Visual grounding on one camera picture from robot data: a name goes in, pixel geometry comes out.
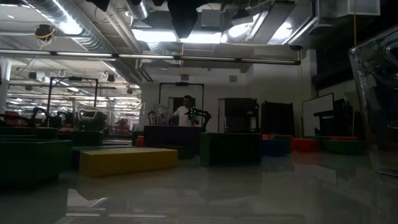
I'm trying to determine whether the small blue brick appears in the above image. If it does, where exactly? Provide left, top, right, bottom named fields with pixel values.
left=262, top=139, right=289, bottom=157

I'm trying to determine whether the grey ceiling box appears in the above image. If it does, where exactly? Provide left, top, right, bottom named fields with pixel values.
left=200, top=9, right=222, bottom=29

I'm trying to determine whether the bright ceiling light panel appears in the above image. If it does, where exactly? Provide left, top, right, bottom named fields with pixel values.
left=131, top=29, right=223, bottom=45

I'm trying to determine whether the person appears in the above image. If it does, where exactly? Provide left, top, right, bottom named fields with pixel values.
left=172, top=95, right=200, bottom=128

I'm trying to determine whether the black cabinet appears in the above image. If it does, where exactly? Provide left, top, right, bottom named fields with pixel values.
left=260, top=100, right=296, bottom=137
left=224, top=97, right=260, bottom=134

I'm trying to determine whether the green studded brick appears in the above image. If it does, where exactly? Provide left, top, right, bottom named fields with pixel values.
left=72, top=130, right=105, bottom=147

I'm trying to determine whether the long yellow flat block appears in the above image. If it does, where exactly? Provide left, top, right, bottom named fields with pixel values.
left=78, top=147, right=179, bottom=179

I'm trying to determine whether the small green brick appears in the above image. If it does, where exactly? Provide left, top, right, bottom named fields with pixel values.
left=273, top=134, right=294, bottom=147

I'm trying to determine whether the white ceiling unit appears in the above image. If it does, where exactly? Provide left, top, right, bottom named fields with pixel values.
left=316, top=0, right=381, bottom=20

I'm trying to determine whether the whiteboard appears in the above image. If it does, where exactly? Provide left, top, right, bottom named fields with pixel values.
left=302, top=92, right=336, bottom=138

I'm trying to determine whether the dark red brick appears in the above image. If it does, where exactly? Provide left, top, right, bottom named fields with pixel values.
left=291, top=138, right=321, bottom=153

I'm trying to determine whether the green two-by-four brick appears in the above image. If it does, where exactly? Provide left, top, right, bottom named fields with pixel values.
left=0, top=139, right=73, bottom=189
left=0, top=126, right=60, bottom=141

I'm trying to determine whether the silver ventilation duct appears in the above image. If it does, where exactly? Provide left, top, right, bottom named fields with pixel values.
left=23, top=0, right=118, bottom=54
left=124, top=0, right=150, bottom=21

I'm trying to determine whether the black rig frame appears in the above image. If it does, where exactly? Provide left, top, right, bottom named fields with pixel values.
left=45, top=75, right=100, bottom=127
left=158, top=82, right=205, bottom=131

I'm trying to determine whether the black yellow cable reel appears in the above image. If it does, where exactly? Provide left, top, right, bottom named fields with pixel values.
left=34, top=24, right=57, bottom=42

